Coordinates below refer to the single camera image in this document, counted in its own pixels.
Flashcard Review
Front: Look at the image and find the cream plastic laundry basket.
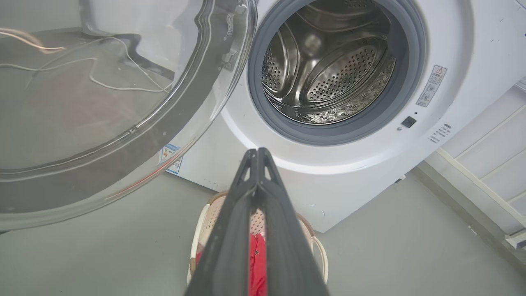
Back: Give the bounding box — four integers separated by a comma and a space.
187, 191, 329, 296

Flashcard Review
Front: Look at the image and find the red garment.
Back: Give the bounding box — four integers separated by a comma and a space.
195, 232, 268, 296

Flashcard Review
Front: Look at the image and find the thick white floor cable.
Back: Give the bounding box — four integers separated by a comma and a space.
0, 57, 170, 93

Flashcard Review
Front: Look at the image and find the black baseboard strip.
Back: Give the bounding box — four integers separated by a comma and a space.
103, 33, 175, 81

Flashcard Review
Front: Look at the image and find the perforated steel washer drum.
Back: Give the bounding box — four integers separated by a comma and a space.
261, 0, 397, 125

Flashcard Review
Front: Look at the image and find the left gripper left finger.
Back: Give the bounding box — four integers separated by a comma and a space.
185, 148, 258, 296

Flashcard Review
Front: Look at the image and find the thin white floor cable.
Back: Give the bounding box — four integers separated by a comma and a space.
25, 37, 167, 90

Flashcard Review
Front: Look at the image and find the blue energy label sticker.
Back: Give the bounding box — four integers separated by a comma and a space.
158, 143, 183, 175

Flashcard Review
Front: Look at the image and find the white front-load washing machine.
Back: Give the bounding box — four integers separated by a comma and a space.
164, 0, 526, 234

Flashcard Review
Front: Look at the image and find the black round washer door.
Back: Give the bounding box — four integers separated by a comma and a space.
0, 0, 258, 231

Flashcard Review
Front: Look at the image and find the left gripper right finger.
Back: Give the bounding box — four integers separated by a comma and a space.
257, 147, 330, 296

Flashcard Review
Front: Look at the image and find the grey warning sticker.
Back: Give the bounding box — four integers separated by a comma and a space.
416, 65, 448, 108

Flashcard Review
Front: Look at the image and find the white wall skirting panel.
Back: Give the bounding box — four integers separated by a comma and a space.
411, 77, 526, 251

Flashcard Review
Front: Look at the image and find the round white filter cover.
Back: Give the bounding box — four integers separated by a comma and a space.
299, 203, 326, 223

